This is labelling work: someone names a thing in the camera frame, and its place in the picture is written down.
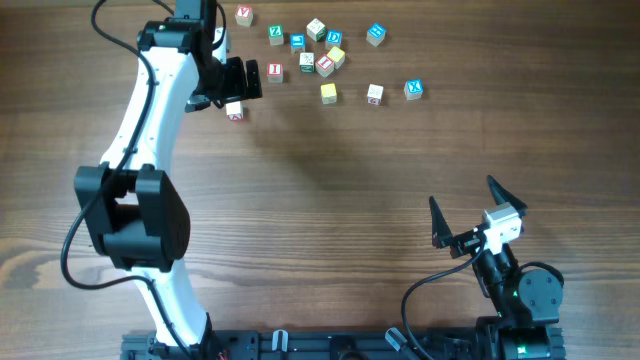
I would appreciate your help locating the red letter I block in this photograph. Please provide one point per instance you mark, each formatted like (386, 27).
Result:
(275, 73)

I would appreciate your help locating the green picture block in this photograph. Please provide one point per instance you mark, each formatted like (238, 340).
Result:
(307, 62)

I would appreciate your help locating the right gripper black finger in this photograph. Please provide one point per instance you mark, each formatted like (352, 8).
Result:
(502, 196)
(441, 233)

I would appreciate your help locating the green letter Z block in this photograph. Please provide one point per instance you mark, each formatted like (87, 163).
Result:
(276, 34)

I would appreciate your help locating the red number 6 block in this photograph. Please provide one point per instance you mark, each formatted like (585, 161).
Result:
(374, 94)

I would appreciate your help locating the blue letter D block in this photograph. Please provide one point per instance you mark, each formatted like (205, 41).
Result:
(333, 38)

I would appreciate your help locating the red letter Y block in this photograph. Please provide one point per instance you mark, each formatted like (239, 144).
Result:
(244, 15)

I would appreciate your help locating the yellow block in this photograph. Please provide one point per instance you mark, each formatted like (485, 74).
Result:
(337, 55)
(329, 93)

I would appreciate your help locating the red letter A block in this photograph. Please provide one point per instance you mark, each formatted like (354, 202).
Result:
(235, 111)

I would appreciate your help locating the yellow block lower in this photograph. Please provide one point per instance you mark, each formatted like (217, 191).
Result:
(329, 93)

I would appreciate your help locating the blue block far right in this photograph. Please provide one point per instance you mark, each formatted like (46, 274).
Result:
(376, 34)

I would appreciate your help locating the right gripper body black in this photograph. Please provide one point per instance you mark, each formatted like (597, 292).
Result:
(464, 243)

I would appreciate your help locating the yellow block upper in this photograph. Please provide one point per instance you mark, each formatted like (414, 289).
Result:
(337, 55)

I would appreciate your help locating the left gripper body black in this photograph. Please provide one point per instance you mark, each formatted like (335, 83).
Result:
(226, 81)

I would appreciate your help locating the red letter block centre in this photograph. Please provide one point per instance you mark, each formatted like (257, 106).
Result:
(324, 66)

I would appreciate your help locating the blue letter S block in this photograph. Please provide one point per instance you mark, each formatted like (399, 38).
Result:
(297, 43)

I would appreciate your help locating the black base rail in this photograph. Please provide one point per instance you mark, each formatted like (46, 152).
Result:
(340, 345)

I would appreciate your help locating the blue letter X block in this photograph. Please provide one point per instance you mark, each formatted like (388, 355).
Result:
(413, 89)

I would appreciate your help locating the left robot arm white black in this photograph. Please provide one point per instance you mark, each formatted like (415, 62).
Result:
(133, 213)

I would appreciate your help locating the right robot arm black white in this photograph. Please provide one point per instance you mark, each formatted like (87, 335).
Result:
(526, 297)

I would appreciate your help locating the white green top block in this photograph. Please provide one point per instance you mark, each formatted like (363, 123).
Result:
(316, 30)

